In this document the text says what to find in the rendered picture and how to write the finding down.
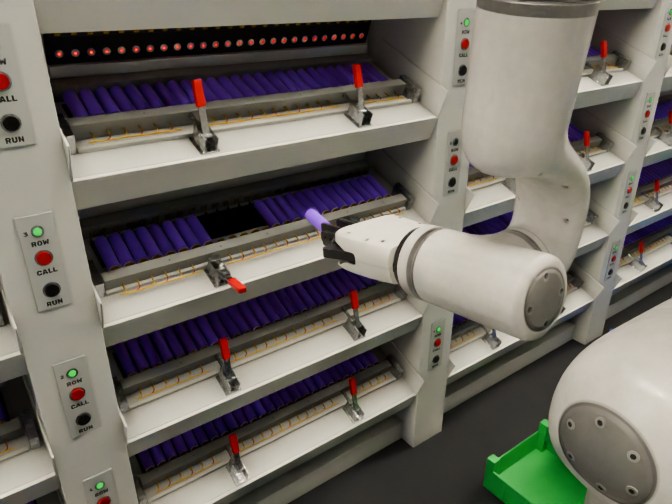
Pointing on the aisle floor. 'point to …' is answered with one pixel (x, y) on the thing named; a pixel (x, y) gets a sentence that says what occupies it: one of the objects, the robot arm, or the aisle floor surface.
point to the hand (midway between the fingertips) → (340, 234)
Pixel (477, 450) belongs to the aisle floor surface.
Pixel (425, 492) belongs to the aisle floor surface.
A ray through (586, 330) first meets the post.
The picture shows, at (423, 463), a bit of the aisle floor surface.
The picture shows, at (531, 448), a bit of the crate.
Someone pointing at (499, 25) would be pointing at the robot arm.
